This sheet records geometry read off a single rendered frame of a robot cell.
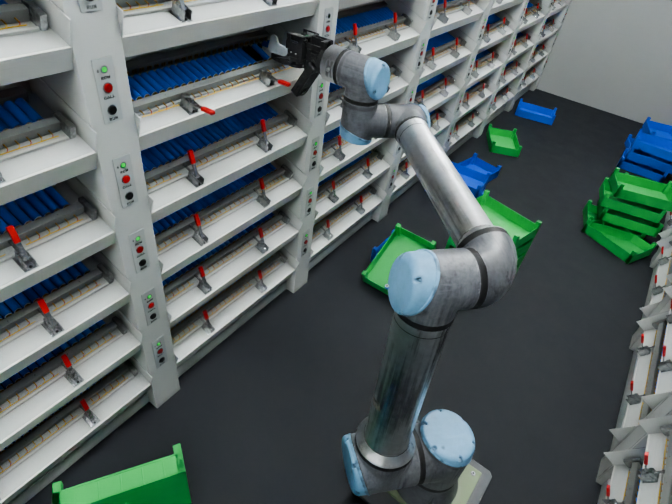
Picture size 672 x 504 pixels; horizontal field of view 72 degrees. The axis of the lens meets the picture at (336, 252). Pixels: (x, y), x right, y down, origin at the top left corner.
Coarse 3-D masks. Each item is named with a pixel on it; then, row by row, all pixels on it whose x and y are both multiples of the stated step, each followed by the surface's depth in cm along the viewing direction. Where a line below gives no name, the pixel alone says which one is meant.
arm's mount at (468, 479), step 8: (464, 472) 141; (472, 472) 140; (480, 472) 141; (464, 480) 139; (472, 480) 139; (464, 488) 137; (472, 488) 137; (392, 496) 134; (400, 496) 133; (456, 496) 135; (464, 496) 135
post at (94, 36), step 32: (64, 0) 74; (96, 32) 81; (64, 96) 88; (96, 96) 86; (128, 96) 91; (96, 128) 89; (128, 128) 95; (96, 192) 100; (128, 224) 106; (128, 256) 111; (160, 288) 126; (160, 320) 132; (160, 384) 147
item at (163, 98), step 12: (228, 72) 118; (240, 72) 120; (252, 72) 124; (276, 72) 129; (192, 84) 110; (204, 84) 112; (216, 84) 115; (240, 84) 120; (156, 96) 103; (168, 96) 105; (180, 96) 108; (204, 96) 112; (144, 108) 101; (168, 108) 105
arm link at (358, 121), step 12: (348, 108) 119; (360, 108) 118; (372, 108) 119; (384, 108) 122; (348, 120) 120; (360, 120) 120; (372, 120) 121; (384, 120) 122; (348, 132) 122; (360, 132) 122; (372, 132) 123; (384, 132) 124; (360, 144) 124
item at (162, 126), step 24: (168, 48) 114; (288, 72) 133; (216, 96) 115; (240, 96) 118; (264, 96) 126; (144, 120) 101; (168, 120) 104; (192, 120) 108; (216, 120) 116; (144, 144) 101
